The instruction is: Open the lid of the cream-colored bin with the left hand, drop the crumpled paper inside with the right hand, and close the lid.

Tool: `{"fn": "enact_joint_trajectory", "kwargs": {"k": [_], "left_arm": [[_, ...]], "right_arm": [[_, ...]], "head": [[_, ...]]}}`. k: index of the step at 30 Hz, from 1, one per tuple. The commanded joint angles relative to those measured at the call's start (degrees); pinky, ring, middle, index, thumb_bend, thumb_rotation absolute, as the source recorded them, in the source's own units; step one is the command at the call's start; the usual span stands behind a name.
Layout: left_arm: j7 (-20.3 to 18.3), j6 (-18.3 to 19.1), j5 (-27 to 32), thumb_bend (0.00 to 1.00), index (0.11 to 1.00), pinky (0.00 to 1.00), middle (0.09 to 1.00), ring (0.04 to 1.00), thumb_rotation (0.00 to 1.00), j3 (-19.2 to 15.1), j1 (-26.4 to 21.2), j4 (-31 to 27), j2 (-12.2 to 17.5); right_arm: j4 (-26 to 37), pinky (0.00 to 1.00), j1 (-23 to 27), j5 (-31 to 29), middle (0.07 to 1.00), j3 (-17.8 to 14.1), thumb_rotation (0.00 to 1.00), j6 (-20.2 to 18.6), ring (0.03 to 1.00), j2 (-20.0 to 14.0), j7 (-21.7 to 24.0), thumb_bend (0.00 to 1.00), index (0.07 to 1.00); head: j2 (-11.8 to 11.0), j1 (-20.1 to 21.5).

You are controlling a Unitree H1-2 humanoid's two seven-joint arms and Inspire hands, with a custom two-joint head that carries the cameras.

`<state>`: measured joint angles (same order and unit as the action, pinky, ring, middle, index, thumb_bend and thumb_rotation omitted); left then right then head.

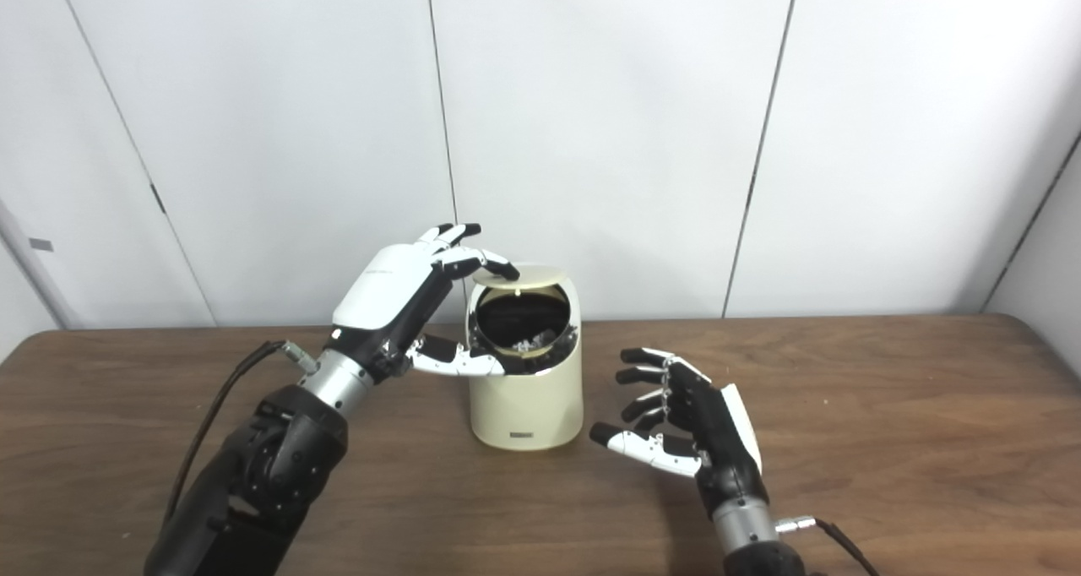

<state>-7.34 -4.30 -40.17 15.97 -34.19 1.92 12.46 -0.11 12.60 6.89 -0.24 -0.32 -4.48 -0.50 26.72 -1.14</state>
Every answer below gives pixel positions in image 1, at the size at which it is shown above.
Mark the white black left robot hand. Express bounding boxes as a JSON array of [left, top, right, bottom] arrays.
[[331, 223, 521, 383]]

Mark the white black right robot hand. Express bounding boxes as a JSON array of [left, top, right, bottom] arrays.
[[589, 347, 771, 522]]

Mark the cream round bin lid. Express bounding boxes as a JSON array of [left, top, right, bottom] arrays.
[[471, 264, 568, 290]]

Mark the cream-colored round bin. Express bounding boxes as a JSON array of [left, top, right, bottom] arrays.
[[467, 264, 584, 452]]

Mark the black bin liner bag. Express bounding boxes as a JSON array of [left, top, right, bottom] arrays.
[[473, 285, 580, 377]]

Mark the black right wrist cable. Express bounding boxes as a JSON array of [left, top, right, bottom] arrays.
[[775, 517, 879, 576]]

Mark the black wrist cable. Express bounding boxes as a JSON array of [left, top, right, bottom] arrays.
[[162, 340, 320, 526], [775, 517, 879, 576]]

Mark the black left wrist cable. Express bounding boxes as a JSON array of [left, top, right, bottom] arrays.
[[162, 340, 320, 526]]

